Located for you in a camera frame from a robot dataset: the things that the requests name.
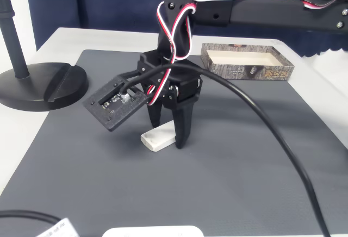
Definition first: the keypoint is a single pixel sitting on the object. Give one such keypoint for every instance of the white flat device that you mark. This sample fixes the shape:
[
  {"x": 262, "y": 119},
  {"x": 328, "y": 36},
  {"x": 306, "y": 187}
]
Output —
[{"x": 152, "y": 232}]

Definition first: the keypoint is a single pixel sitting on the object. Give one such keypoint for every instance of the black round-base stand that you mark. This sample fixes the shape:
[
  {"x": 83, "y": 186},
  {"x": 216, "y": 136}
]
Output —
[{"x": 40, "y": 84}]

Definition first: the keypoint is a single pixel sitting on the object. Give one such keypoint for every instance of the grey desk mat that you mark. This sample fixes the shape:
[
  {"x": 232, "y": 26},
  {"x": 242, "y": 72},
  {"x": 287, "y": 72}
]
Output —
[{"x": 81, "y": 166}]

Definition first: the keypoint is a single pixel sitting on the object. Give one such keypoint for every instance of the white printed label tag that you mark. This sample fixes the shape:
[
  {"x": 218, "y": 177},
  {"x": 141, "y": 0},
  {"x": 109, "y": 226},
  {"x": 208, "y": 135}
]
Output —
[{"x": 58, "y": 229}]

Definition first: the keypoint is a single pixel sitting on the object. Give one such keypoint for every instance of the patterned open cardboard box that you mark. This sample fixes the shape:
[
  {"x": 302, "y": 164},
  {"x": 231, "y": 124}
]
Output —
[{"x": 231, "y": 71}]

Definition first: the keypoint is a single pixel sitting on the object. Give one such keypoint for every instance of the dark blue curtain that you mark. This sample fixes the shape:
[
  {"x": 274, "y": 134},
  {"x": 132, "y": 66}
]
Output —
[{"x": 108, "y": 3}]

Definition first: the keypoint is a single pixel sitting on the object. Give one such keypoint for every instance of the small white rectangular block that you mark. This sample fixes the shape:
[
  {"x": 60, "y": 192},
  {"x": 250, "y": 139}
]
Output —
[{"x": 156, "y": 139}]

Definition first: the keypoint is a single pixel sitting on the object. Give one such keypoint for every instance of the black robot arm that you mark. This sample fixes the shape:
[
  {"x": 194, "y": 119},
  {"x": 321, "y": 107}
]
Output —
[{"x": 272, "y": 11}]

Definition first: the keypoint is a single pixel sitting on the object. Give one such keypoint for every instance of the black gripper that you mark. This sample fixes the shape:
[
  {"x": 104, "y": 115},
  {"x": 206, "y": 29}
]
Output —
[{"x": 182, "y": 85}]

